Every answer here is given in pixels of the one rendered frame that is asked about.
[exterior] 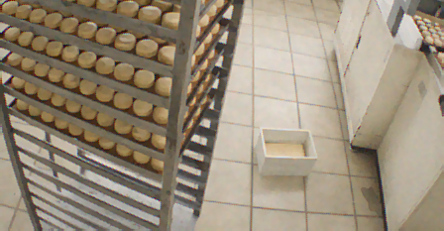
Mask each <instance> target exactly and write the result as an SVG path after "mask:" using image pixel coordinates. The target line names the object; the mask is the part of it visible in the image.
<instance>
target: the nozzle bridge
mask: <svg viewBox="0 0 444 231"><path fill-rule="evenodd" d="M439 5H441V10H440V12H442V9H443V7H444V0H393V3H392V5H391V8H390V11H389V14H388V19H387V24H388V29H389V31H390V32H391V33H392V34H395V35H396V34H397V31H398V29H399V26H400V23H401V20H402V18H403V15H404V13H405V14H406V15H409V16H411V17H414V15H415V16H418V17H421V18H424V19H426V20H429V21H432V22H435V23H438V24H441V25H444V11H443V12H442V13H441V14H439V15H438V17H436V16H435V12H436V9H437V7H438V6H439Z"/></svg>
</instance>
